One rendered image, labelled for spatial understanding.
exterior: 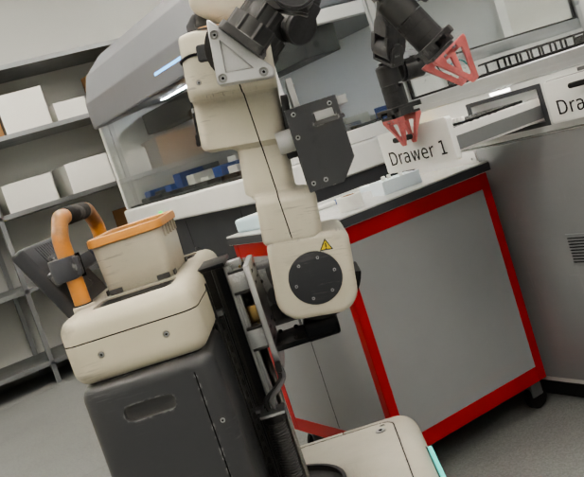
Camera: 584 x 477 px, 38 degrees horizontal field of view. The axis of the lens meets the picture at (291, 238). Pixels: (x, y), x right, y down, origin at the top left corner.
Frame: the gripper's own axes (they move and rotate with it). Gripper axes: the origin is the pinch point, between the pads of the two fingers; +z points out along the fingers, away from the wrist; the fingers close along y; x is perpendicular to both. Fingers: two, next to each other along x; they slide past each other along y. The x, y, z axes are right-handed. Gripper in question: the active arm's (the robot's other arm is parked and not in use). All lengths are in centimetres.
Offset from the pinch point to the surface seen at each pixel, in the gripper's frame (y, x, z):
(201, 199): 14, 164, 6
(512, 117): 26.3, -10.2, 3.2
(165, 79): 15, 160, -47
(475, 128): 13.5, -9.8, 2.2
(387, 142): 3.7, 13.5, -0.5
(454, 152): 3.3, -11.3, 5.8
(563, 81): 35.4, -21.3, -1.8
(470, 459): -3, 11, 90
